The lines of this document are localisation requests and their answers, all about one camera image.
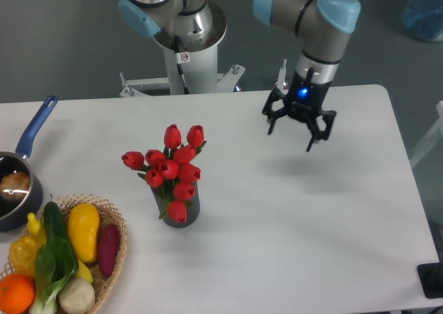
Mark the black device at edge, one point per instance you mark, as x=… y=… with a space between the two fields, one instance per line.
x=430 y=276

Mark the brown bread bun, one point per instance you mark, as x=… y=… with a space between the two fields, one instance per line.
x=15 y=186

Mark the green bok choy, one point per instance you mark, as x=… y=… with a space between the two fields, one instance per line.
x=55 y=264

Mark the orange fruit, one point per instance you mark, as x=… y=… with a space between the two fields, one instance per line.
x=17 y=293

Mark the red tulip bouquet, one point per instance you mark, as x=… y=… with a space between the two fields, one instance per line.
x=173 y=164

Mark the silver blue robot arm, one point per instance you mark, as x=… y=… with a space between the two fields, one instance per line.
x=325 y=26

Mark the dark green cucumber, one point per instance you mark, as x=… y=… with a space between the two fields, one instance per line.
x=54 y=222

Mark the woven wicker basket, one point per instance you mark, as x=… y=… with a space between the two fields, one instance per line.
x=90 y=272

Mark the white metal base frame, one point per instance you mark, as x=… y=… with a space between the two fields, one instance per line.
x=226 y=82

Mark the blue handled saucepan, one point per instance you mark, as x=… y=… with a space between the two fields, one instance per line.
x=14 y=213

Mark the white frame at right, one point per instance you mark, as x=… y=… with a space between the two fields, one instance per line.
x=428 y=140

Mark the dark grey ribbed vase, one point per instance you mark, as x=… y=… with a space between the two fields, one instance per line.
x=179 y=204

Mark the beige garlic bulb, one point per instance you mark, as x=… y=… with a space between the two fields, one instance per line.
x=77 y=296

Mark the yellow mango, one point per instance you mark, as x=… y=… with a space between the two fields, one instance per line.
x=83 y=225

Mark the yellow bell pepper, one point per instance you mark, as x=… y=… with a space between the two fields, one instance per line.
x=23 y=254

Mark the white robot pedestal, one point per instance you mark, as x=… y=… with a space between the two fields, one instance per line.
x=189 y=44

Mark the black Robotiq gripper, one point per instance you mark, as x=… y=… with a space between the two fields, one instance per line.
x=306 y=96

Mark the purple sweet potato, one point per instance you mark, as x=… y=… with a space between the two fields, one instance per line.
x=108 y=245

